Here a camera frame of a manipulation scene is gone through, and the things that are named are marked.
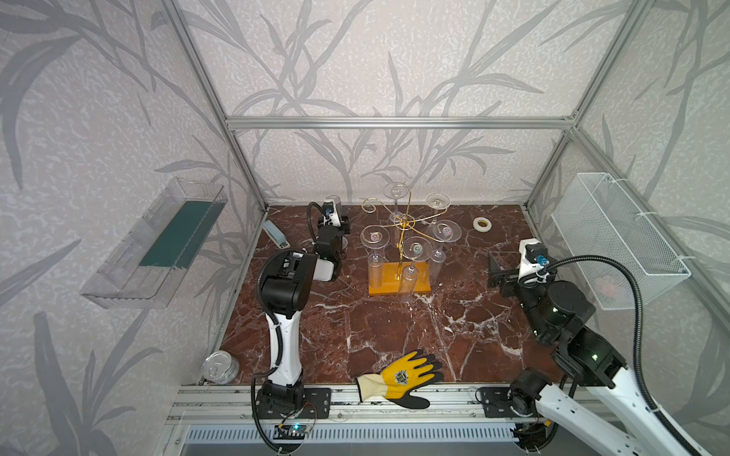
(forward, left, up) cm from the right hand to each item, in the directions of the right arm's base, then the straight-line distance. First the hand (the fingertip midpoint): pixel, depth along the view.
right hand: (511, 243), depth 65 cm
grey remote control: (+26, +71, -30) cm, 81 cm away
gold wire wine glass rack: (+48, +36, -36) cm, 70 cm away
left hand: (+31, +45, -15) cm, 57 cm away
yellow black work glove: (-23, +26, -31) cm, 46 cm away
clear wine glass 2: (+5, +15, -1) cm, 16 cm away
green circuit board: (-34, +54, -35) cm, 73 cm away
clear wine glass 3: (-1, +22, 0) cm, 22 cm away
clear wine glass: (+19, +26, -1) cm, 32 cm away
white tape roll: (+35, -10, -34) cm, 50 cm away
